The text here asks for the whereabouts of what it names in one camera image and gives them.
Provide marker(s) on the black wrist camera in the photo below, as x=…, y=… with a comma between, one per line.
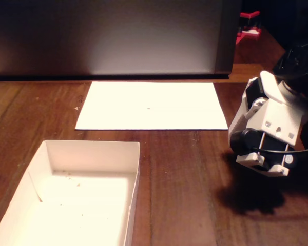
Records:
x=243, y=141

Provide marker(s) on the dark flat monitor panel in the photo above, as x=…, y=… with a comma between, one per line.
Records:
x=92, y=38

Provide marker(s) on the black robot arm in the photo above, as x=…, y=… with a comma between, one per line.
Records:
x=297, y=64

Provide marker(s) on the red plastic frame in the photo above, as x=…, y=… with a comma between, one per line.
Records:
x=250, y=32

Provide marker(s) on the white plate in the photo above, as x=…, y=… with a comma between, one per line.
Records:
x=151, y=107

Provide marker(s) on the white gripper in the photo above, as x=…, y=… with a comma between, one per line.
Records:
x=241, y=122

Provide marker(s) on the white open cardboard box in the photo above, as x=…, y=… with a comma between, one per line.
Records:
x=74, y=210

